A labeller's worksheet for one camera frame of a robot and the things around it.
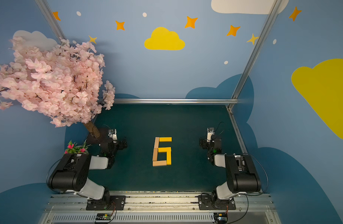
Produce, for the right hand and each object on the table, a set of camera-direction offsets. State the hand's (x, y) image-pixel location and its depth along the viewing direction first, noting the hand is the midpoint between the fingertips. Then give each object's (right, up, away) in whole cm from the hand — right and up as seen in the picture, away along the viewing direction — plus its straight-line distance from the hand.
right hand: (210, 135), depth 96 cm
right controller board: (-1, -41, -23) cm, 47 cm away
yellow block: (-32, -10, 0) cm, 34 cm away
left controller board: (-63, -39, -24) cm, 78 cm away
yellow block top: (-32, -3, +5) cm, 32 cm away
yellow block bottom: (-29, -12, -5) cm, 32 cm away
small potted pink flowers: (-82, -5, -20) cm, 84 cm away
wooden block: (-38, -12, -3) cm, 40 cm away
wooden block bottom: (-35, -17, -7) cm, 39 cm away
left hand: (-64, 0, -1) cm, 64 cm away
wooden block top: (-38, -5, +2) cm, 38 cm away
